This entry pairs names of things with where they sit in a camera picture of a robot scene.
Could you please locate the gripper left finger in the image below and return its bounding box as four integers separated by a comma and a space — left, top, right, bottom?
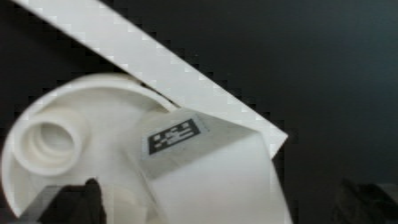
20, 179, 107, 224

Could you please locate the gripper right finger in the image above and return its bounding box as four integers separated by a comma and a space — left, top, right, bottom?
331, 179, 398, 224

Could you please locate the white round stool seat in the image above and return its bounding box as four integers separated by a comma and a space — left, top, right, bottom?
3, 73, 177, 224

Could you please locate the white stool leg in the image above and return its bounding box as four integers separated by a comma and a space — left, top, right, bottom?
129, 109, 294, 224

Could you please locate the white right barrier rail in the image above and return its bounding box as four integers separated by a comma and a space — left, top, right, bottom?
11, 0, 290, 158

